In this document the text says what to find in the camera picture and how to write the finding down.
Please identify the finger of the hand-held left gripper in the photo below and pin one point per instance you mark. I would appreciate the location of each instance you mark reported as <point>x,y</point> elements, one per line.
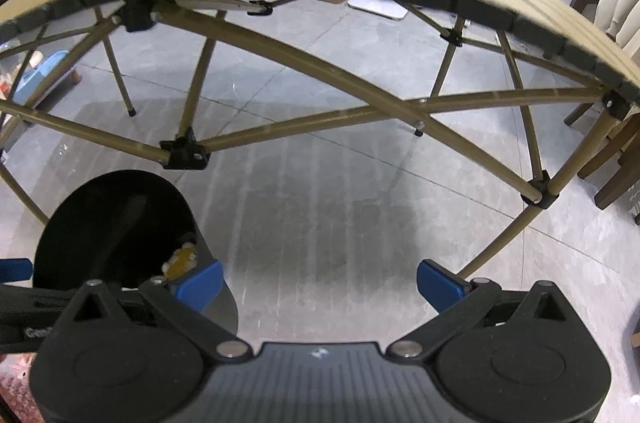
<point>30,302</point>
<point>15,270</point>

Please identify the black trash bin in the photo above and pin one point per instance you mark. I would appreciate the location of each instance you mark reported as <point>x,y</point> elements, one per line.
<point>100,223</point>

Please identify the pink patterned clothing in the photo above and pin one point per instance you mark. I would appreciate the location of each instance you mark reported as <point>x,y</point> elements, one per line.
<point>12,383</point>

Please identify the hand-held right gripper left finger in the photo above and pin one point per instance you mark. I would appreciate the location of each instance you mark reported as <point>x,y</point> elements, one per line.
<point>200,284</point>

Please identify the white flat board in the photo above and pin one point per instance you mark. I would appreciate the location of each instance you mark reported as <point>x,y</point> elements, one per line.
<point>377,9</point>

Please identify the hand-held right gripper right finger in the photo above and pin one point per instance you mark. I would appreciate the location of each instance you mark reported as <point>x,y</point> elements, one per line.
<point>440,284</point>

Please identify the yellow white plush toy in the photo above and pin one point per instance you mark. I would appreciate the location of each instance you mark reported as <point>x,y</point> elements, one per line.
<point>181,260</point>

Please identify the blue plastic basin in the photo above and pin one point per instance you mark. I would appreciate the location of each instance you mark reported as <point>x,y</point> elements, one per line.
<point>40,75</point>

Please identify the dark wooden chair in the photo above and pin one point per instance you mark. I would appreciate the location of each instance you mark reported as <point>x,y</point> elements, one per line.
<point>615,183</point>

